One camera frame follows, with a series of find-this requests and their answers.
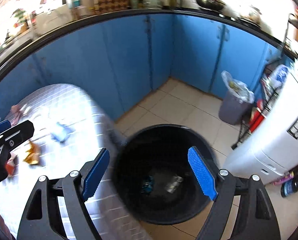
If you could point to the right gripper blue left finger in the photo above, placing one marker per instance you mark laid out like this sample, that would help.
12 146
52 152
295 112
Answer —
92 173

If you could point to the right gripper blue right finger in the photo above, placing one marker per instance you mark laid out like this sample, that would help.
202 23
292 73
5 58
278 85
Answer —
202 173

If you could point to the orange paper carton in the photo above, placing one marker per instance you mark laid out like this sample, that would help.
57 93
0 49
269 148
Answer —
11 165

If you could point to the blue white torn carton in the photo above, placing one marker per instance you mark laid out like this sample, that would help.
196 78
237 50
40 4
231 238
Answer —
60 132

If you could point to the teal foil snack wrapper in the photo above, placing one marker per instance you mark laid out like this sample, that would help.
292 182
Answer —
148 185

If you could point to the black round trash bin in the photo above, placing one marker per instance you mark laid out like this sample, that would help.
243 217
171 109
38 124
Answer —
161 151

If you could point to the blue kitchen cabinets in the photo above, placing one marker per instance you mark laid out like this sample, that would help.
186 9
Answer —
118 58

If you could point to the pink crumpled wrapper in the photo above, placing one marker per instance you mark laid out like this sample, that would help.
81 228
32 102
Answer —
17 112

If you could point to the yellow snack wrapper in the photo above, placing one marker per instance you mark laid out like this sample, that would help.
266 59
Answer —
32 154

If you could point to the blue checkered tablecloth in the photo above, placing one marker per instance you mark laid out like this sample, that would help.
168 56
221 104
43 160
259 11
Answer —
73 107

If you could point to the white appliance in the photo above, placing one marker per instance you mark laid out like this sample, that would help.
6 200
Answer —
272 149

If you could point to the grey bin with bag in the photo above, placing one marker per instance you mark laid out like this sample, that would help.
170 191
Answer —
237 101

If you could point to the dark blue jar on floor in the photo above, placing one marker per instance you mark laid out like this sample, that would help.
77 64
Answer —
289 187

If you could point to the black wok with lid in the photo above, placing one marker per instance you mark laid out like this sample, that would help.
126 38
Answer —
216 5

